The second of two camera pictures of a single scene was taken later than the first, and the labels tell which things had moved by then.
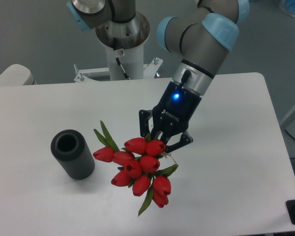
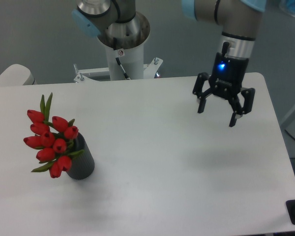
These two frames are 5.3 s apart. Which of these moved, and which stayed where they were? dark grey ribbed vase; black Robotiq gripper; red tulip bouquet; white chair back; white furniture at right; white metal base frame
Moved: black Robotiq gripper; red tulip bouquet
Stayed: white chair back; white furniture at right; white metal base frame; dark grey ribbed vase
